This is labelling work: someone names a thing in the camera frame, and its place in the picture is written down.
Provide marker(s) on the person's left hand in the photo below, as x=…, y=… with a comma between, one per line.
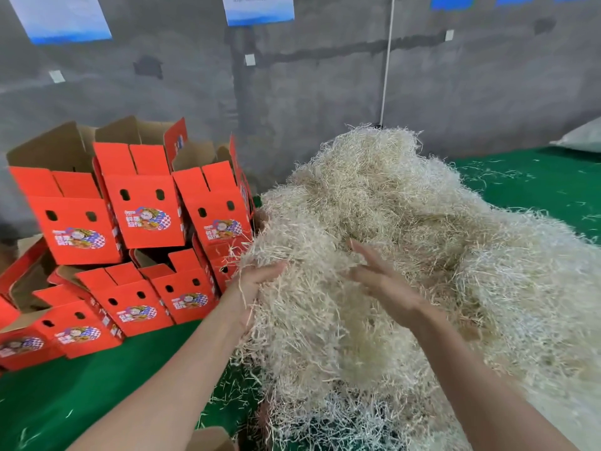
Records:
x=249, y=284

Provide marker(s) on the person's right hand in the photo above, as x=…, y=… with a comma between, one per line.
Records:
x=394, y=294

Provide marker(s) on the pile of wood wool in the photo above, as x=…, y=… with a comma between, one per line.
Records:
x=451, y=258

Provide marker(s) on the person's left forearm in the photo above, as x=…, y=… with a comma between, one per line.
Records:
x=160, y=399

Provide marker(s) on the person's right forearm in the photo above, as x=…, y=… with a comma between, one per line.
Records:
x=488, y=390

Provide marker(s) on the white pole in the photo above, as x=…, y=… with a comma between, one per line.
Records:
x=387, y=61

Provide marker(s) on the white sack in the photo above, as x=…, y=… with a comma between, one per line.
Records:
x=582, y=136

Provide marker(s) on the small white wall tag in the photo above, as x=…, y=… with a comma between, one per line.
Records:
x=250, y=60
x=57, y=77
x=449, y=35

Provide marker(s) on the white blue wall poster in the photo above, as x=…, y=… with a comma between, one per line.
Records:
x=258, y=9
x=61, y=18

